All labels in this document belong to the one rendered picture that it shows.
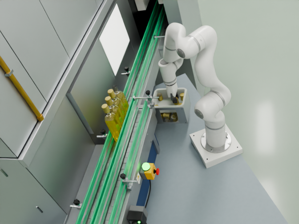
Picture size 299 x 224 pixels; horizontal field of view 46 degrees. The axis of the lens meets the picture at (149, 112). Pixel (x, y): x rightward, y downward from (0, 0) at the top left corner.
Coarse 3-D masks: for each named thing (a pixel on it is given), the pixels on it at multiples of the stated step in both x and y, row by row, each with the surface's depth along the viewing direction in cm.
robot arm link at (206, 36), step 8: (192, 32) 173; (200, 32) 171; (208, 32) 172; (200, 40) 170; (208, 40) 172; (216, 40) 176; (200, 48) 171; (208, 48) 176; (200, 56) 180; (208, 56) 178; (200, 64) 179; (208, 64) 178; (200, 72) 181; (208, 72) 180; (200, 80) 185; (208, 80) 183; (216, 80) 186; (216, 88) 191; (224, 88) 191; (224, 96) 193; (224, 104) 195
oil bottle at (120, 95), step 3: (120, 93) 209; (123, 93) 212; (117, 96) 209; (120, 96) 209; (123, 96) 212; (123, 99) 212; (123, 102) 212; (126, 102) 216; (126, 105) 216; (126, 108) 216; (126, 111) 217
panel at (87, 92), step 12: (108, 12) 232; (120, 12) 247; (96, 36) 215; (96, 48) 212; (84, 60) 200; (96, 60) 211; (108, 60) 227; (84, 72) 197; (96, 72) 211; (108, 72) 227; (72, 84) 188; (84, 84) 197; (96, 84) 211; (108, 84) 226; (72, 96) 186; (84, 96) 197; (96, 96) 210; (84, 108) 197; (96, 108) 210; (84, 120) 199; (96, 120) 210
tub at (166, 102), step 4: (160, 88) 241; (164, 88) 239; (180, 88) 236; (184, 88) 234; (156, 92) 241; (160, 92) 242; (164, 92) 241; (180, 92) 238; (184, 92) 232; (164, 96) 243; (184, 96) 229; (152, 100) 234; (156, 100) 239; (164, 100) 242; (168, 100) 241; (180, 100) 238; (184, 100) 227; (160, 104) 240; (164, 104) 239; (168, 104) 238; (172, 104) 237
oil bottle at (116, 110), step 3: (114, 105) 203; (111, 108) 201; (114, 108) 201; (117, 108) 203; (111, 111) 201; (114, 111) 201; (117, 111) 203; (120, 111) 207; (117, 114) 203; (120, 114) 207; (117, 117) 204; (120, 117) 207; (123, 117) 211; (120, 120) 207; (123, 120) 211; (120, 123) 208
